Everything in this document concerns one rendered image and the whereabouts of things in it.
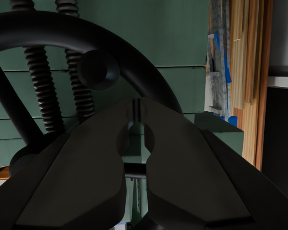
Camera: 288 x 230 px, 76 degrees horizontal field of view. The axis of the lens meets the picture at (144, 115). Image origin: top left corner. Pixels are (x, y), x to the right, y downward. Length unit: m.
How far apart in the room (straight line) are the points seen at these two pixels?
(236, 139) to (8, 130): 0.46
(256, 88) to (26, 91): 1.66
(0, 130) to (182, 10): 0.41
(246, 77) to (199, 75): 1.39
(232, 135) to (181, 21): 0.24
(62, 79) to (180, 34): 0.23
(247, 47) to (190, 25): 1.40
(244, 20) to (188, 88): 1.43
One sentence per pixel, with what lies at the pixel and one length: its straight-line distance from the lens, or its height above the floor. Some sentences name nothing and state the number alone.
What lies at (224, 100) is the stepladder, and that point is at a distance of 1.25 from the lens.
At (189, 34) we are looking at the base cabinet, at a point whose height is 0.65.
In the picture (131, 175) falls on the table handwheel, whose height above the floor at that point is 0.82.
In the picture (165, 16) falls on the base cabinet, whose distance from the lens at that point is 0.37.
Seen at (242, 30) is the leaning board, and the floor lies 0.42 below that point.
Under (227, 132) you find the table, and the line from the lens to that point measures 0.41.
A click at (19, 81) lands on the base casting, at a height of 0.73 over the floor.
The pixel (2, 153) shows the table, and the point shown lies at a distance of 0.47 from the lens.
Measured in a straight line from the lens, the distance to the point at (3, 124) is 0.45.
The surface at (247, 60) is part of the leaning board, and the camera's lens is 1.75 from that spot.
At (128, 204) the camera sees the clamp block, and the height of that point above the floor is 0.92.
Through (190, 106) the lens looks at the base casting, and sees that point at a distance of 0.37.
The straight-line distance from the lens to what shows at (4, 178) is 3.12.
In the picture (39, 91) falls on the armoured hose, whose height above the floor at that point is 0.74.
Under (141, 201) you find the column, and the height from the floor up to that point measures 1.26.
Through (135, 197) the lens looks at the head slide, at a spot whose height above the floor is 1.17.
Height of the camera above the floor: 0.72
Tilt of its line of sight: 13 degrees up
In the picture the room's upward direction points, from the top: 178 degrees clockwise
